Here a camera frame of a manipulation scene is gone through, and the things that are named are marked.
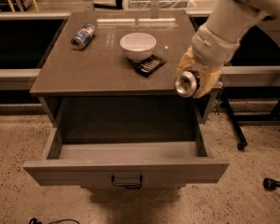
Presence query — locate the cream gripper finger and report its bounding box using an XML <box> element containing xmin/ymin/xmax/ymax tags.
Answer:
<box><xmin>176</xmin><ymin>47</ymin><xmax>196</xmax><ymax>75</ymax></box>
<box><xmin>193</xmin><ymin>63</ymin><xmax>222</xmax><ymax>98</ymax></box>

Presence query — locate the blue pepsi can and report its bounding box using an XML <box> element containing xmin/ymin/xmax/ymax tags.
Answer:
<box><xmin>175</xmin><ymin>70</ymin><xmax>200</xmax><ymax>98</ymax></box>

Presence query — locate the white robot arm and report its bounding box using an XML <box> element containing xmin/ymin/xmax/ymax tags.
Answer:
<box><xmin>175</xmin><ymin>0</ymin><xmax>280</xmax><ymax>98</ymax></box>

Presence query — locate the grey drawer cabinet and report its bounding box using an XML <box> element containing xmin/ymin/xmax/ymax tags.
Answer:
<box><xmin>30</xmin><ymin>11</ymin><xmax>209</xmax><ymax>122</ymax></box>

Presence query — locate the blue red soda can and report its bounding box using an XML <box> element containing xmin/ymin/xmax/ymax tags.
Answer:
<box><xmin>71</xmin><ymin>23</ymin><xmax>95</xmax><ymax>50</ymax></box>

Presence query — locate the open grey top drawer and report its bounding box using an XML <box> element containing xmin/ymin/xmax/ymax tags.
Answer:
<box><xmin>23</xmin><ymin>97</ymin><xmax>231</xmax><ymax>190</ymax></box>

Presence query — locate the white bowl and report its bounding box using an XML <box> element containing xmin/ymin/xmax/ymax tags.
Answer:
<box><xmin>119</xmin><ymin>33</ymin><xmax>157</xmax><ymax>63</ymax></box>

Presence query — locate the black stand leg with caster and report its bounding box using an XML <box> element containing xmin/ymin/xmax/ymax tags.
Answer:
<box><xmin>222</xmin><ymin>98</ymin><xmax>247</xmax><ymax>151</ymax></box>

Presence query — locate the black caster leg right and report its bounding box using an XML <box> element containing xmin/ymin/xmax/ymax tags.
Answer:
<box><xmin>263</xmin><ymin>177</ymin><xmax>280</xmax><ymax>190</ymax></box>

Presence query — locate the white wire basket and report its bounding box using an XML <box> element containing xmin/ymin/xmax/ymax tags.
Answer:
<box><xmin>123</xmin><ymin>0</ymin><xmax>198</xmax><ymax>9</ymax></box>

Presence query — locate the black drawer handle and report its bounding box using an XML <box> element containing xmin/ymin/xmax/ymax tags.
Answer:
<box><xmin>111</xmin><ymin>175</ymin><xmax>143</xmax><ymax>189</ymax></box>

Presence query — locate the black cable on floor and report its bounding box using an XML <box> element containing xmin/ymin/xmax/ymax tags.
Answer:
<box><xmin>28</xmin><ymin>217</ymin><xmax>81</xmax><ymax>224</ymax></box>

